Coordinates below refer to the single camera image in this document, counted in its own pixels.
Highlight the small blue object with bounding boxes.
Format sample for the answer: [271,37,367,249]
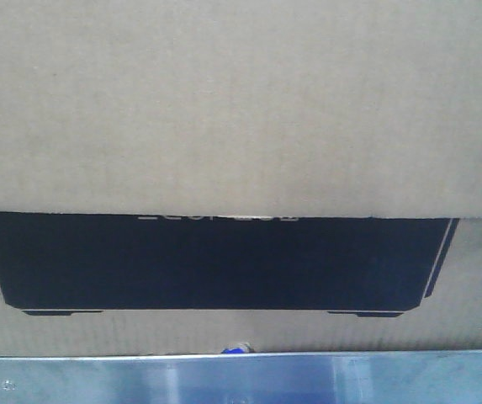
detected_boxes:
[221,342,253,354]

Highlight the metal shelf rail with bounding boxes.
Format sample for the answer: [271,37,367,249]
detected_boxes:
[0,350,482,403]

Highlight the brown cardboard box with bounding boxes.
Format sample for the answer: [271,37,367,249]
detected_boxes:
[0,1,482,356]

